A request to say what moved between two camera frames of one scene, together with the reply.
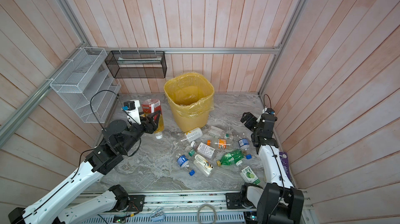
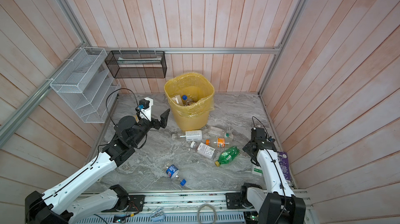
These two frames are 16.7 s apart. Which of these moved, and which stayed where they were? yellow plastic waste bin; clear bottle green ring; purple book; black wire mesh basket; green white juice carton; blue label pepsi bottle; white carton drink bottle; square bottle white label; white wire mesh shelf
Moved: green white juice carton; white carton drink bottle; blue label pepsi bottle
Stayed: yellow plastic waste bin; white wire mesh shelf; purple book; square bottle white label; clear bottle green ring; black wire mesh basket
